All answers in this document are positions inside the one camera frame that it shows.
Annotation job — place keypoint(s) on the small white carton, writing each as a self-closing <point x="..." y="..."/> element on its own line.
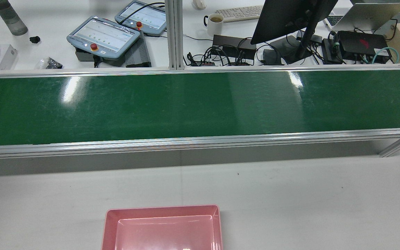
<point x="9" y="57"/>

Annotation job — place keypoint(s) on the upright aluminium profile post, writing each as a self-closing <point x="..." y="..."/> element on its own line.
<point x="174" y="34"/>

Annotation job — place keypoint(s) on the black power adapter brick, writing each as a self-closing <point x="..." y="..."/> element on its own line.
<point x="231" y="41"/>

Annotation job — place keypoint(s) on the pink plastic box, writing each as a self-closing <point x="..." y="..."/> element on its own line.
<point x="165" y="232"/>

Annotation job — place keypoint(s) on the clear bag with black parts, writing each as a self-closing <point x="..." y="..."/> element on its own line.
<point x="52" y="64"/>

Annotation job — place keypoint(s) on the black computer monitor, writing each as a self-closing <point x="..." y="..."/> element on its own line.
<point x="283" y="17"/>

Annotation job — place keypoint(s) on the small black adapter box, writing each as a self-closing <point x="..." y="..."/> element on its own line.
<point x="273" y="57"/>

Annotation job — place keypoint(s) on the white computer mouse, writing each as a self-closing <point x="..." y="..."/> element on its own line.
<point x="199" y="4"/>

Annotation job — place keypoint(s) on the grey ribbed metal case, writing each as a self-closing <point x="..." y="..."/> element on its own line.
<point x="139" y="52"/>

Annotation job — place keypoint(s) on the grey water bottle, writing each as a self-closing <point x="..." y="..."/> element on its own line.
<point x="10" y="17"/>

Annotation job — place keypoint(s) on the large grey teach pendant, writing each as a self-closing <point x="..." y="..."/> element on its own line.
<point x="102" y="34"/>

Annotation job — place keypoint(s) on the green conveyor with aluminium frame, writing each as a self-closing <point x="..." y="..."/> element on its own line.
<point x="200" y="104"/>

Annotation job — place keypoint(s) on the white computer keyboard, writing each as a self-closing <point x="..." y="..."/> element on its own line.
<point x="238" y="13"/>

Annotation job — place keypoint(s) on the black mini computer red logo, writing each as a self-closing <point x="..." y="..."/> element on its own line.
<point x="359" y="43"/>

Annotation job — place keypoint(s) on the small black knob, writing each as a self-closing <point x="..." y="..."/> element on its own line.
<point x="34" y="39"/>

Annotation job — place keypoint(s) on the dark grey metal box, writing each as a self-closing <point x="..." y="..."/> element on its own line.
<point x="83" y="55"/>

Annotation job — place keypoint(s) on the silver laptop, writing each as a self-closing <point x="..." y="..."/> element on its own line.
<point x="366" y="15"/>

